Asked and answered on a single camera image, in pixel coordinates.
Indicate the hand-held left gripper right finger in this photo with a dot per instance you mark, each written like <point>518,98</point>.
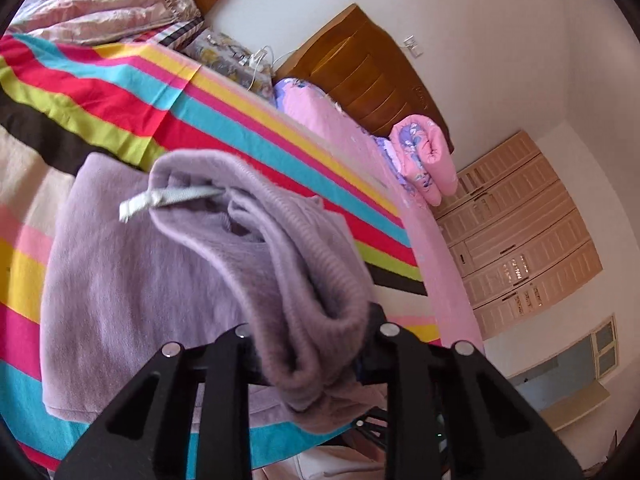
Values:
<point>385,350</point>

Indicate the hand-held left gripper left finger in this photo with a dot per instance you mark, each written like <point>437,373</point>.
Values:
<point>240,355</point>

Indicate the lilac sweatshirt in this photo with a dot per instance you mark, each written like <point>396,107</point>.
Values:
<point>125,285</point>

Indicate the person's beige clothing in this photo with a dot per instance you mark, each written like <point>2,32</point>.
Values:
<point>325,465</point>

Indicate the beige louvred wardrobe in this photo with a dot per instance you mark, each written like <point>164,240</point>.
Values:
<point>520,240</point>

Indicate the beige desk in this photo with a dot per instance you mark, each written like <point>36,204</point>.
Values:
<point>575,405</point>

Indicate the rolled pink floral quilt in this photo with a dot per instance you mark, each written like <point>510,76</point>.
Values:
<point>425,155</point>

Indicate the pink bedsheet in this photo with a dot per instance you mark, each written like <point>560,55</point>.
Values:
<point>350,140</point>

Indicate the ribbed wooden headboard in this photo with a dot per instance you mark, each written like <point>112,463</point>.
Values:
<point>370,75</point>

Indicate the striped colourful blanket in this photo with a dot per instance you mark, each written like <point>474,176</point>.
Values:
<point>100,90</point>

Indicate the white wall socket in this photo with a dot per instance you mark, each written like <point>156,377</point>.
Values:
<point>413,46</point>

